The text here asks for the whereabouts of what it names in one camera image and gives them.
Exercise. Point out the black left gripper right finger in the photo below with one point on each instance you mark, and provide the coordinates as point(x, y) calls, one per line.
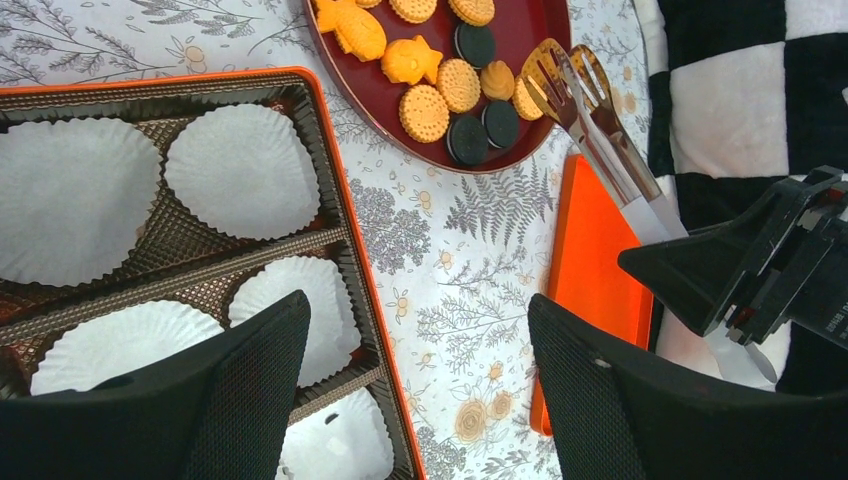
point(619, 412)

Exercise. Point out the orange cookie tin box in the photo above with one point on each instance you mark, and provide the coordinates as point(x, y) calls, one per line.
point(178, 257)

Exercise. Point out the orange fish shaped cookie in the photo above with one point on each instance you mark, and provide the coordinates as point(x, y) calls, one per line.
point(356, 30)
point(410, 61)

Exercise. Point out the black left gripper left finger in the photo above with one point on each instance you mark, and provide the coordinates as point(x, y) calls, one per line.
point(217, 410)

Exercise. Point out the white paper cupcake liner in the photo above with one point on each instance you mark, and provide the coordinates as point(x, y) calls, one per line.
point(348, 439)
point(243, 170)
point(311, 292)
point(120, 342)
point(74, 195)

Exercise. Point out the metal serving tongs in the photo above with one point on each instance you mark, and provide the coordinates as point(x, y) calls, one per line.
point(570, 87)

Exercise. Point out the orange tin lid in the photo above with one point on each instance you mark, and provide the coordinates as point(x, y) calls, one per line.
point(583, 274)

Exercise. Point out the dark red round plate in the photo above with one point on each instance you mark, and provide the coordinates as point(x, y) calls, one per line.
point(518, 27)

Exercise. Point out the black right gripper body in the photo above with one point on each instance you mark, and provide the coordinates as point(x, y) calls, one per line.
point(793, 265)

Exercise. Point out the black sandwich cookie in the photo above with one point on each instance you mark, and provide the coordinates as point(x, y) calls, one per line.
point(475, 44)
point(502, 123)
point(467, 141)

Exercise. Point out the swirl butter cookie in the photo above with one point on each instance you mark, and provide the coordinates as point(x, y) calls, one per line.
point(497, 81)

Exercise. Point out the round beige biscuit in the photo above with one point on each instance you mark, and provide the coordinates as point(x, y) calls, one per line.
point(424, 114)
point(414, 11)
point(459, 84)
point(476, 13)
point(524, 103)

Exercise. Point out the black white checkered blanket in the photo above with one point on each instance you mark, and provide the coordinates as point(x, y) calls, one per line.
point(743, 94)

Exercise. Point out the floral table cloth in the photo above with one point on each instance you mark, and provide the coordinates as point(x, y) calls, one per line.
point(455, 257)

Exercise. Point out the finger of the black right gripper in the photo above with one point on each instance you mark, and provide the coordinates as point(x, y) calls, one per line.
point(713, 276)

